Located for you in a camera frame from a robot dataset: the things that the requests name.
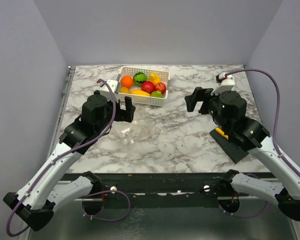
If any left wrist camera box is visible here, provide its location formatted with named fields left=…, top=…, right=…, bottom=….
left=99, top=79, right=119, bottom=100

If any yellow handled knife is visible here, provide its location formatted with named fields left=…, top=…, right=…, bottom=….
left=215, top=127, right=229, bottom=140

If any clear zip top bag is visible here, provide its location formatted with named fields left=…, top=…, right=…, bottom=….
left=104, top=119, right=164, bottom=147

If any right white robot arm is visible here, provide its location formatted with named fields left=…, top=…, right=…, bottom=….
left=184, top=87, right=300, bottom=222

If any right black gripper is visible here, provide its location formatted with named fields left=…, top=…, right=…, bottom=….
left=185, top=85, right=229, bottom=132

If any yellow orange toy lemon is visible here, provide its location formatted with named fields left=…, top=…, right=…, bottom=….
left=119, top=86, right=131, bottom=94

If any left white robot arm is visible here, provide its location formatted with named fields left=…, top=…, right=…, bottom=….
left=3, top=92, right=136, bottom=232

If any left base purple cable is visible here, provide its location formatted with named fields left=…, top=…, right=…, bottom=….
left=81, top=189, right=131, bottom=222

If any orange toy fruit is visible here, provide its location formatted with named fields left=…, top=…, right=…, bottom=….
left=120, top=75, right=134, bottom=89

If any red toy pomegranate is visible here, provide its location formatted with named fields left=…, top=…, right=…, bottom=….
left=141, top=81, right=156, bottom=94

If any white perforated plastic basket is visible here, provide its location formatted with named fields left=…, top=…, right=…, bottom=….
left=117, top=66, right=171, bottom=107

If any red toy apple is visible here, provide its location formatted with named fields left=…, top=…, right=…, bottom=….
left=155, top=82, right=167, bottom=95

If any green toy watermelon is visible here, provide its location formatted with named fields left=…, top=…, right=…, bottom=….
left=132, top=72, right=148, bottom=87

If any yellow toy mango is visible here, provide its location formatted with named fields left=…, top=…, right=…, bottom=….
left=131, top=89, right=151, bottom=97

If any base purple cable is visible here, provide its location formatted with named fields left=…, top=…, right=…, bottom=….
left=221, top=199, right=269, bottom=219
left=81, top=189, right=131, bottom=222

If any green toy pear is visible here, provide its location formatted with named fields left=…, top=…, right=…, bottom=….
left=150, top=90, right=163, bottom=98

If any yellow toy pear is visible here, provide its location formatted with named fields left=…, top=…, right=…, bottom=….
left=147, top=73, right=161, bottom=85

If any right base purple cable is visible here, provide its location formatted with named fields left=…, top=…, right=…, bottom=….
left=221, top=199, right=269, bottom=219

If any black cutting board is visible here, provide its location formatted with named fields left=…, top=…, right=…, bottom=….
left=209, top=129, right=248, bottom=164

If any black metal base rail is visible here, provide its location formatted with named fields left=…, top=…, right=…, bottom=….
left=92, top=172, right=235, bottom=209

